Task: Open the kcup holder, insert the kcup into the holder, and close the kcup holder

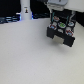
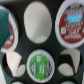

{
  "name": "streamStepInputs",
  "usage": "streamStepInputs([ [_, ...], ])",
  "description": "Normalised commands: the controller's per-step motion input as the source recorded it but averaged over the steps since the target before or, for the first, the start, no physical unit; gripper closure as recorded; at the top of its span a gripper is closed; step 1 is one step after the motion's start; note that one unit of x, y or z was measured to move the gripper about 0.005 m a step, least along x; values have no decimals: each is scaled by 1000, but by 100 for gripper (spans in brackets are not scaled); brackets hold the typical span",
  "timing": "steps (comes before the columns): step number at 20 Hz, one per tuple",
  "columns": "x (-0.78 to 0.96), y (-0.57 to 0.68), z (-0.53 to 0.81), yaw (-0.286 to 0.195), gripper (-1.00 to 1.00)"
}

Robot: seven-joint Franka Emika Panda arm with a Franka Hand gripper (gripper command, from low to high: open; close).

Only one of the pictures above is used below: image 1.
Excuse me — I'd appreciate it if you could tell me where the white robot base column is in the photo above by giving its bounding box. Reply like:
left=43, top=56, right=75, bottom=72
left=20, top=0, right=32, bottom=20

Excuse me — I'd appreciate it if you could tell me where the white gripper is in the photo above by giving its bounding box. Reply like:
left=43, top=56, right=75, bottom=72
left=45, top=0, right=76, bottom=27

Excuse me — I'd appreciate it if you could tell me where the white kcup with green lid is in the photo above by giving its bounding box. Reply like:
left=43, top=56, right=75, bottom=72
left=58, top=22, right=66, bottom=28

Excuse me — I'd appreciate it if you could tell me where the dark keyboard at left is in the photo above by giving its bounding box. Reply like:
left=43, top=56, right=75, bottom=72
left=0, top=15, right=20, bottom=24

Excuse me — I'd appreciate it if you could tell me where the black kcup holder drawer box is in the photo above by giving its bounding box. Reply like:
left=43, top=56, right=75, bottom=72
left=45, top=18, right=77, bottom=47

